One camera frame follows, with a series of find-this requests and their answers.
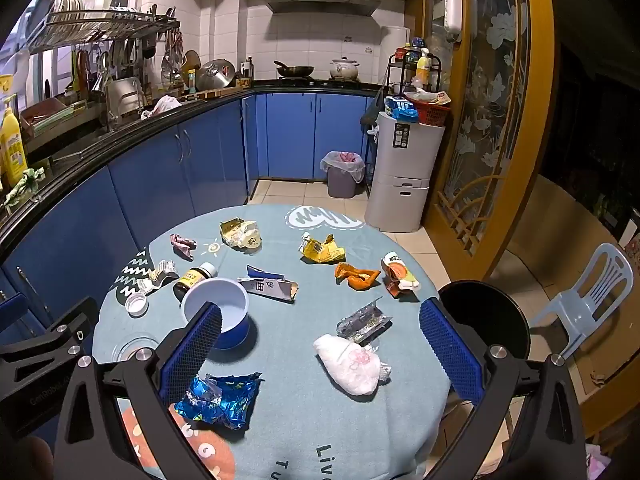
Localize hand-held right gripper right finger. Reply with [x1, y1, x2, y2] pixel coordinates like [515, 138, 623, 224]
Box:
[419, 297, 587, 480]

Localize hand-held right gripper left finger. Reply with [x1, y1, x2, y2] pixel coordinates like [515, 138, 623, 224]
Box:
[52, 301, 223, 480]

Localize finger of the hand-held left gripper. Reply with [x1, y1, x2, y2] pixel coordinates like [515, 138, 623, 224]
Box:
[0, 296, 99, 391]
[0, 291, 33, 333]

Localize blue paper cup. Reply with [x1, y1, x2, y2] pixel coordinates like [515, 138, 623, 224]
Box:
[180, 277, 251, 350]

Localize black round bin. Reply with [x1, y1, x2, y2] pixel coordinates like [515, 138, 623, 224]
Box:
[437, 280, 532, 361]

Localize clear plastic cup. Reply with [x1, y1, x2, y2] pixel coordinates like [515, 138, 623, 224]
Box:
[111, 332, 160, 363]

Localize blue foil wrapper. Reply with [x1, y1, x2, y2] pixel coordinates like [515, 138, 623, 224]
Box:
[174, 371, 263, 431]

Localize brown glass bottle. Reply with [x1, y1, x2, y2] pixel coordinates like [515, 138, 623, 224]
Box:
[172, 261, 218, 304]

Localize silver foil wrapper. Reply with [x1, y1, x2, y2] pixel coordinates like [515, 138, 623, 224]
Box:
[336, 296, 393, 345]

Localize white plastic bag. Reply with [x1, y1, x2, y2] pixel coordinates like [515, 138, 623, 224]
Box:
[140, 94, 183, 121]
[312, 332, 393, 398]

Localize person's left forearm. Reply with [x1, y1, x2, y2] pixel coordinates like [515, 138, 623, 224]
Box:
[0, 435, 52, 480]

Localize white bottle cap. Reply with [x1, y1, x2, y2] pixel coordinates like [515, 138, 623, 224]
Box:
[125, 291, 150, 317]

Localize grey crumpled wrapper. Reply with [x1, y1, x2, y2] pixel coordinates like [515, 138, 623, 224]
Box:
[137, 259, 180, 292]

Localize flattened blue white carton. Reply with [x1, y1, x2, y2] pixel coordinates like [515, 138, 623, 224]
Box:
[236, 265, 300, 303]

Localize orange and white packet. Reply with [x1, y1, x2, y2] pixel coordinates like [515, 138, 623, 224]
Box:
[380, 251, 422, 298]

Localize pink crumpled wrapper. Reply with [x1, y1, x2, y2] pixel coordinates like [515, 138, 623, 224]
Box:
[170, 233, 197, 261]

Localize orange crumpled wrapper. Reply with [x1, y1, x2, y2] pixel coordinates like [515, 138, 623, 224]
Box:
[334, 262, 382, 292]

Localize yellow and white wrapper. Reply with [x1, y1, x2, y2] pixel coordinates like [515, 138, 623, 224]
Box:
[219, 217, 263, 251]

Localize green cloth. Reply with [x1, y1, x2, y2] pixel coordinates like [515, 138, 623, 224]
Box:
[5, 167, 47, 206]

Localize light blue plastic chair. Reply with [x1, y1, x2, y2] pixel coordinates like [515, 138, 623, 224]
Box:
[527, 242, 635, 361]

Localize yellow detergent bottle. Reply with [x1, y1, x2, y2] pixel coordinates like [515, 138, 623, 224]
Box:
[0, 95, 30, 191]

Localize yellow crumpled wrapper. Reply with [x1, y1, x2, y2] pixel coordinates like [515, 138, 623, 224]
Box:
[298, 232, 347, 265]

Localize blue lower cabinets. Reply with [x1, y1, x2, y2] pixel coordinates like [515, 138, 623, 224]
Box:
[0, 91, 381, 351]

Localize white storage cabinet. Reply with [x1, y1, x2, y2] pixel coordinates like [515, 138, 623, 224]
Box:
[364, 110, 446, 233]

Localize red plastic basket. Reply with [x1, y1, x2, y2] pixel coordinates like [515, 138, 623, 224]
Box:
[404, 91, 451, 127]

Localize blue snack packet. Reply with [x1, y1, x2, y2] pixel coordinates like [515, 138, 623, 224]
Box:
[384, 95, 420, 122]

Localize dark hanging cloth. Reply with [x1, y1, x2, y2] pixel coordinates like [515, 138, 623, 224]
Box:
[360, 97, 383, 133]

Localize wooden glass door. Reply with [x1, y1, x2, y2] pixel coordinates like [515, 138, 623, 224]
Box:
[420, 0, 558, 281]

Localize steel pot lid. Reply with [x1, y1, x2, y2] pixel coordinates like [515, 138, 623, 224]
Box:
[195, 59, 237, 92]

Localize round wooden cutting board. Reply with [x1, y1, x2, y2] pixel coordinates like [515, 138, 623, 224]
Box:
[182, 50, 202, 81]

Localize black wok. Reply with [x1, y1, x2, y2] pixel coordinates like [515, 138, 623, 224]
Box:
[272, 60, 317, 79]

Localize steel dish rack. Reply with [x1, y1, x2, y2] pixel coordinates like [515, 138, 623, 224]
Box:
[27, 0, 181, 53]

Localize white soap dispenser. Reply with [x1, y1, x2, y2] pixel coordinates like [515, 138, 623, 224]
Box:
[444, 0, 463, 43]

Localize black wire rack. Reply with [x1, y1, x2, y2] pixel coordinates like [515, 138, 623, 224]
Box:
[387, 50, 443, 96]

